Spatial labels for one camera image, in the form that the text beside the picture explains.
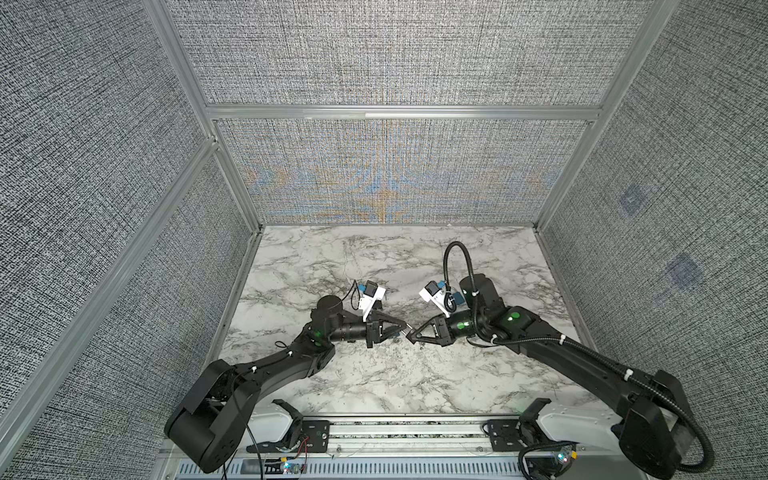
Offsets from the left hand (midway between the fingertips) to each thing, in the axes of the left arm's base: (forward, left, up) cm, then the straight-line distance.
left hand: (403, 331), depth 72 cm
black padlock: (-2, -2, +1) cm, 3 cm away
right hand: (-1, -2, 0) cm, 2 cm away
